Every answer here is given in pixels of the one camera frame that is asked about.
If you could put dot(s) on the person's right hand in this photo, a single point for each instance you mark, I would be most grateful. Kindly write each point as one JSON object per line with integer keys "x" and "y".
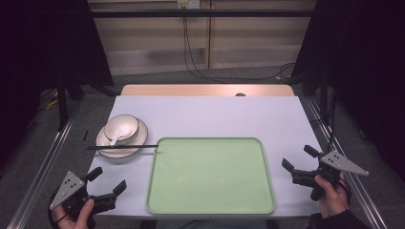
{"x": 334, "y": 197}

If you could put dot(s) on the white bowl dark rim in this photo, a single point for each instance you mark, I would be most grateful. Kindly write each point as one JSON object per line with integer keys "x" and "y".
{"x": 122, "y": 125}

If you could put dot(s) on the small black stick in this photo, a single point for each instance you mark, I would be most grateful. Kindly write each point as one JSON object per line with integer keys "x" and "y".
{"x": 85, "y": 135}

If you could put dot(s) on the green tray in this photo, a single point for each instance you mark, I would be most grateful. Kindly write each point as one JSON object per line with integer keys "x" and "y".
{"x": 210, "y": 176}

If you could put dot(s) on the white wall socket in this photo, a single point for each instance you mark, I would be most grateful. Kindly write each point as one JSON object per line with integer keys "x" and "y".
{"x": 188, "y": 4}

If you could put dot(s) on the black chopstick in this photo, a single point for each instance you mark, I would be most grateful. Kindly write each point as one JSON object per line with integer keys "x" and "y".
{"x": 105, "y": 148}
{"x": 127, "y": 146}

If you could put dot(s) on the person's left hand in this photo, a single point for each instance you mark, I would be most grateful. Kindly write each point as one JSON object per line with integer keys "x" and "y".
{"x": 83, "y": 216}

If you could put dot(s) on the black horizontal bar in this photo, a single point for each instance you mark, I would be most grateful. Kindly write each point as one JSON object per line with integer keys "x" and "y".
{"x": 203, "y": 13}

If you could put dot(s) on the white plate dark rim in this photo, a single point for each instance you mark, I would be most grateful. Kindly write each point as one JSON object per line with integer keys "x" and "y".
{"x": 140, "y": 135}

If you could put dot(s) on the black metal stand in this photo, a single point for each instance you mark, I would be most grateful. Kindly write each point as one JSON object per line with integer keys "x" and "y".
{"x": 62, "y": 101}

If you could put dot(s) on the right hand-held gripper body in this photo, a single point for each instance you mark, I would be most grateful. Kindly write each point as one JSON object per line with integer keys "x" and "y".
{"x": 342, "y": 162}

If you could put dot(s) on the wooden vertical post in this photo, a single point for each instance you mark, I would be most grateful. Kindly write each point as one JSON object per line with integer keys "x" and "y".
{"x": 208, "y": 35}

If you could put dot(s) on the white ceramic spoon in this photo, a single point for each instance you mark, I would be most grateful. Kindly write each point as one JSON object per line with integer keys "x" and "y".
{"x": 114, "y": 140}

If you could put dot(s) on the black curtain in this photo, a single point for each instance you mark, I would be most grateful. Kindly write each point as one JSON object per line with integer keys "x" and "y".
{"x": 41, "y": 57}
{"x": 366, "y": 70}

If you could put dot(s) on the white table cover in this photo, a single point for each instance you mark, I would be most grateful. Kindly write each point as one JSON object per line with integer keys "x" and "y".
{"x": 216, "y": 117}

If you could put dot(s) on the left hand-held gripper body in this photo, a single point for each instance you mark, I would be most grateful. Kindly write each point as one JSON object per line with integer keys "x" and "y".
{"x": 68, "y": 188}

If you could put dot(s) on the aluminium rail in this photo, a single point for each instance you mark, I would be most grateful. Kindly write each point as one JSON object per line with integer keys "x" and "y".
{"x": 353, "y": 191}
{"x": 41, "y": 165}

